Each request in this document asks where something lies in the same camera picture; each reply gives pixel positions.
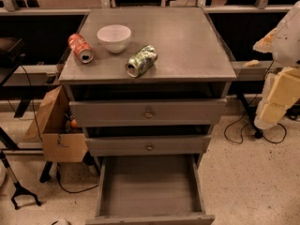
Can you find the grey metal side bench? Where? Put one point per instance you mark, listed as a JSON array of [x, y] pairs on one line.
[[255, 73]]

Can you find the grey three-drawer cabinet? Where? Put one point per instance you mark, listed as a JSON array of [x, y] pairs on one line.
[[191, 64]]

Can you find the grey middle drawer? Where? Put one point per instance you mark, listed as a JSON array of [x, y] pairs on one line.
[[147, 145]]

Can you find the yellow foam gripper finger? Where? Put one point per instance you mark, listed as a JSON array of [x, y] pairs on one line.
[[285, 90], [270, 112]]

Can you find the black tripod stand leg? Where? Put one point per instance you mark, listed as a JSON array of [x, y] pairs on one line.
[[19, 189]]

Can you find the white ceramic bowl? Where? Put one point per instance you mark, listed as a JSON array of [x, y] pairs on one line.
[[115, 38]]

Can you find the grey top drawer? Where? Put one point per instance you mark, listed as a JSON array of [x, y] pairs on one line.
[[153, 112]]

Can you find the yellow foam scrap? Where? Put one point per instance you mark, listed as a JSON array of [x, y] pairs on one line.
[[251, 63]]

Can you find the green soda can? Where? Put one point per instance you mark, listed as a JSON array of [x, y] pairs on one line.
[[141, 61]]

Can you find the grey open bottom drawer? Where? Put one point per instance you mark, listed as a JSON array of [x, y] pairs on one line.
[[150, 190]]

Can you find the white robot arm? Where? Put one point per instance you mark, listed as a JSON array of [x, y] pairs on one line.
[[283, 42]]

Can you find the brown cardboard box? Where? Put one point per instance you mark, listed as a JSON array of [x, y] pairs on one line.
[[49, 128]]

